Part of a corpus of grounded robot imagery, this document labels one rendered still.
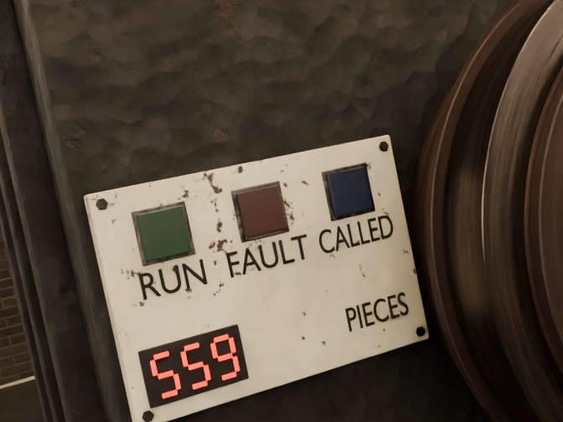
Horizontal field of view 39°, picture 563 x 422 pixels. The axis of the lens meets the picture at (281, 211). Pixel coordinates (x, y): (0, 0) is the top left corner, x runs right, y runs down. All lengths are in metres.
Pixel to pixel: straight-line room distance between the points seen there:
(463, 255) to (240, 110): 0.21
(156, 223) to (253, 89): 0.14
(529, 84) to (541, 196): 0.08
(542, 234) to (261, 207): 0.21
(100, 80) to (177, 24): 0.08
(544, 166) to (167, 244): 0.28
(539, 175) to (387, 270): 0.17
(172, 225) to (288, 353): 0.14
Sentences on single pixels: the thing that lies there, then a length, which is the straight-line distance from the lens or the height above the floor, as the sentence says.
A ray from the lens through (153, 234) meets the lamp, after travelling 0.60.
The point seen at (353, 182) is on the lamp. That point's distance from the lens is 0.66.
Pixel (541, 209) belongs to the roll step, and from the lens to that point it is 0.58.
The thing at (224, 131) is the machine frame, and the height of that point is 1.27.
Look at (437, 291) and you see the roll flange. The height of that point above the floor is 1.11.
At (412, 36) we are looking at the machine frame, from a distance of 0.74.
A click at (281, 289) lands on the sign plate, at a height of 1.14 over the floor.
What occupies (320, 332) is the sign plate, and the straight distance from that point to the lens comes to 0.65.
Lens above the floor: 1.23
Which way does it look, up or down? 3 degrees down
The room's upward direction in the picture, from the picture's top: 12 degrees counter-clockwise
